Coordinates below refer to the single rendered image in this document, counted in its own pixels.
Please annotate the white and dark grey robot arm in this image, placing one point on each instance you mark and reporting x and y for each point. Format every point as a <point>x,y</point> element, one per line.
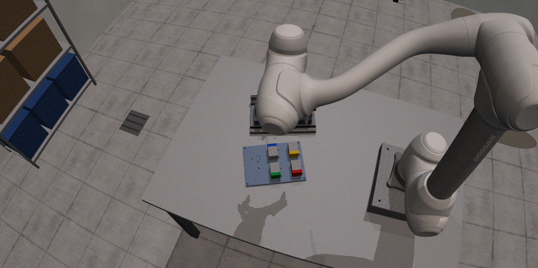
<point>429,172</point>

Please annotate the grey metal blank with green end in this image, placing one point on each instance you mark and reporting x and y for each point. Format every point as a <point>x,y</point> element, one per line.
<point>275,170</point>

